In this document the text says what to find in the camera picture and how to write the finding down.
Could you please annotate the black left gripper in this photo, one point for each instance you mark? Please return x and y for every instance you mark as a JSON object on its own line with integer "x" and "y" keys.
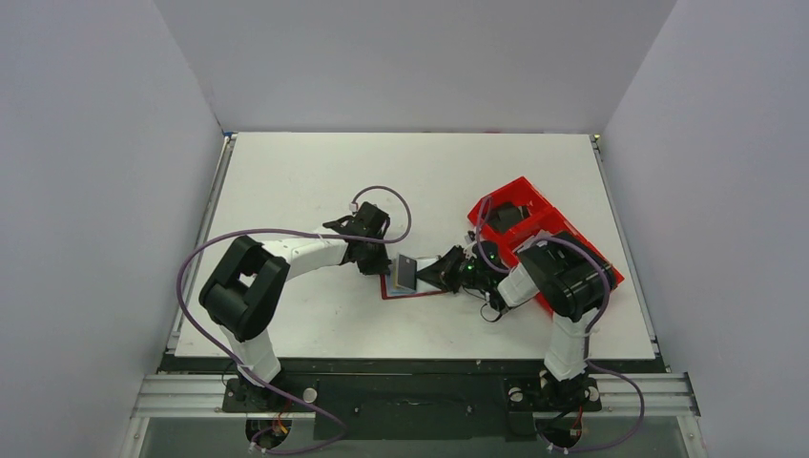
{"x": 374, "y": 258}

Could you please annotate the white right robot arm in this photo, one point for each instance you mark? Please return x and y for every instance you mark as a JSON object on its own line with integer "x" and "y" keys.
{"x": 573, "y": 280}

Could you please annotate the red plastic divided tray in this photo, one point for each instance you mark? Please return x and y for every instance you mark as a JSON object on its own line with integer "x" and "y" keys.
{"x": 544, "y": 219}

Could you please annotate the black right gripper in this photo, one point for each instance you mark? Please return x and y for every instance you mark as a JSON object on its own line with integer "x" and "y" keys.
{"x": 450, "y": 270}

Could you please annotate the red leather card holder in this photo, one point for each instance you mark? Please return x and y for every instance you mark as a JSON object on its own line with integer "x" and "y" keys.
{"x": 424, "y": 288}

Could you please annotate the black VIP card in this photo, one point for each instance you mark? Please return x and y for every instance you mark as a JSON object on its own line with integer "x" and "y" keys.
{"x": 404, "y": 274}

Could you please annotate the aluminium frame rail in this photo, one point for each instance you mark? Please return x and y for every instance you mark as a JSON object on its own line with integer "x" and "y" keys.
{"x": 203, "y": 396}

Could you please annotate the black card in tray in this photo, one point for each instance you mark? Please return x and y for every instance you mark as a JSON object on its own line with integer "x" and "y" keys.
{"x": 504, "y": 217}

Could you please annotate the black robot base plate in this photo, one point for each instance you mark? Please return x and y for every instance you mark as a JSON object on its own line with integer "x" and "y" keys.
{"x": 522, "y": 400}

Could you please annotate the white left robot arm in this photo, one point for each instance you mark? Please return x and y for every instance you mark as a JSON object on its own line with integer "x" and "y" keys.
{"x": 242, "y": 294}

